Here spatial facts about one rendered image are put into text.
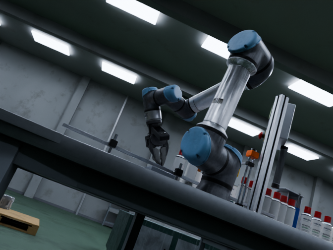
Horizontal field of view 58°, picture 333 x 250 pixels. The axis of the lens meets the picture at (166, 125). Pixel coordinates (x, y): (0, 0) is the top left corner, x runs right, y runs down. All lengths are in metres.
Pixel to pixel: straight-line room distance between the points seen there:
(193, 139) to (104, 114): 10.94
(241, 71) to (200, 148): 0.32
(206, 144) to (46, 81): 11.58
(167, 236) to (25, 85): 9.55
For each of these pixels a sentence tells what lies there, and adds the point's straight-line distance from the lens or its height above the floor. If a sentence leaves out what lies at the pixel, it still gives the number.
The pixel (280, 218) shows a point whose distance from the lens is 1.67.
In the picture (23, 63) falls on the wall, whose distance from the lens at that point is 12.79.
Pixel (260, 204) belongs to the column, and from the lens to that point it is 1.39.
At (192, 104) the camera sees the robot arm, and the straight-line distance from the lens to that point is 1.34.
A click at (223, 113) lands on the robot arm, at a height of 1.15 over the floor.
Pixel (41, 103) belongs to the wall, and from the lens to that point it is 12.12.
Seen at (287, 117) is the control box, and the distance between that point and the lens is 1.54.
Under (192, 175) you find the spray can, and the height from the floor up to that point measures 0.98.
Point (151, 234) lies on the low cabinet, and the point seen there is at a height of 0.58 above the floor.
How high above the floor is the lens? 0.74
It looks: 17 degrees up
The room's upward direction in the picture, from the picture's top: 21 degrees clockwise
